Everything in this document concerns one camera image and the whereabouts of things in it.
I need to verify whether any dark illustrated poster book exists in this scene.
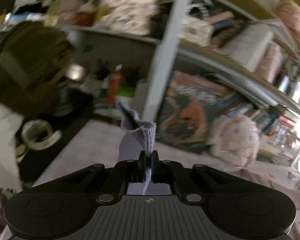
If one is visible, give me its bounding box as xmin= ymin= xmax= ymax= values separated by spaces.
xmin=156 ymin=71 xmax=243 ymax=154

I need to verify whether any purple and brown knit sweater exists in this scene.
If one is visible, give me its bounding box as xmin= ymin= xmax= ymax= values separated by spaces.
xmin=115 ymin=101 xmax=171 ymax=196

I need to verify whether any pink plush bunny toy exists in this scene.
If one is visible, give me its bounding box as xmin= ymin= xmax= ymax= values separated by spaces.
xmin=206 ymin=114 xmax=260 ymax=168

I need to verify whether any row of shelved books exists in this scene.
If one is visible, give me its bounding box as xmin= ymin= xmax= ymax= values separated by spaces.
xmin=220 ymin=96 xmax=300 ymax=158

